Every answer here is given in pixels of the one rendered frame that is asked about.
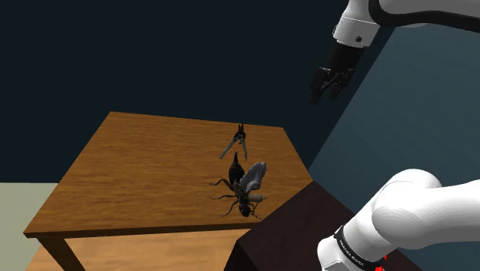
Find brown wooden table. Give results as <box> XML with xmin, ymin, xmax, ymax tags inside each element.
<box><xmin>23</xmin><ymin>111</ymin><xmax>315</xmax><ymax>271</ymax></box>

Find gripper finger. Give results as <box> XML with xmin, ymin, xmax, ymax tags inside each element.
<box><xmin>328</xmin><ymin>70</ymin><xmax>355</xmax><ymax>100</ymax></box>
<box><xmin>309</xmin><ymin>66</ymin><xmax>332</xmax><ymax>105</ymax></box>

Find grey black pliers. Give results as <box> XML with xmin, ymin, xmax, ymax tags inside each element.
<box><xmin>218</xmin><ymin>123</ymin><xmax>248</xmax><ymax>161</ymax></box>

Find dark robot stand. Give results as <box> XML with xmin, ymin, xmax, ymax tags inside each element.
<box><xmin>223</xmin><ymin>181</ymin><xmax>424</xmax><ymax>271</ymax></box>

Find black insect figure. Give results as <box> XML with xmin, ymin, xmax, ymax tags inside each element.
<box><xmin>208</xmin><ymin>151</ymin><xmax>268</xmax><ymax>220</ymax></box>

